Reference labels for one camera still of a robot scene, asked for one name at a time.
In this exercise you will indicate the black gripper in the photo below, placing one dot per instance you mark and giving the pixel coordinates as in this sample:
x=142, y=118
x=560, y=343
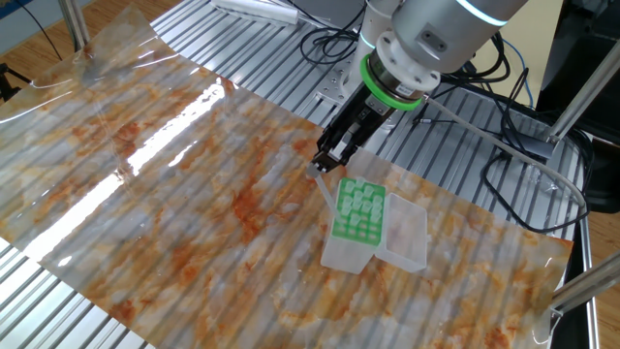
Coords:
x=363, y=116

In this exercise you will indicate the clear plastic pipette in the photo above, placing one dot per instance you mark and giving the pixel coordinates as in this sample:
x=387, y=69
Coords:
x=327, y=191

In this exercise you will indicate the green pipette tip rack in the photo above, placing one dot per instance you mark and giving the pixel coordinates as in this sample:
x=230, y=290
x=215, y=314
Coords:
x=358, y=236

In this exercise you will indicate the translucent pipette tip box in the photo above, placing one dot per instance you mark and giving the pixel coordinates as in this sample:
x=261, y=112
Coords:
x=346, y=259

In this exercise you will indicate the racked translucent pipette tip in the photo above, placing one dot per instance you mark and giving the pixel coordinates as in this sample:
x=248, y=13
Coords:
x=360, y=182
x=346, y=211
x=368, y=206
x=377, y=208
x=348, y=202
x=369, y=190
x=359, y=196
x=358, y=205
x=376, y=216
x=356, y=219
x=379, y=199
x=350, y=189

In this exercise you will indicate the orange marble pattern mat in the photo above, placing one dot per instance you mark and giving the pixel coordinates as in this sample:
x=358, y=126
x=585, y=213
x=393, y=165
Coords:
x=145, y=218

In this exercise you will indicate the beige board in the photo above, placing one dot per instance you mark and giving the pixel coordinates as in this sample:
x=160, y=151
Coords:
x=537, y=39

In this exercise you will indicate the black computer monitor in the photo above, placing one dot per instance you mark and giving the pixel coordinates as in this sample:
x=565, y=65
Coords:
x=600, y=97

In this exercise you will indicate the black tripod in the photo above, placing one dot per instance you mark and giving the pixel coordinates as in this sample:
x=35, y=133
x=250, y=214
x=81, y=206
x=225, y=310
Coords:
x=7, y=85

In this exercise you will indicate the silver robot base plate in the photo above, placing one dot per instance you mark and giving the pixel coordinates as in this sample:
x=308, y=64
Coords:
x=329, y=87

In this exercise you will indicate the aluminium frame post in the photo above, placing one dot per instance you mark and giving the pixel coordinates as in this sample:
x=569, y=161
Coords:
x=586, y=286
x=73, y=24
x=581, y=92

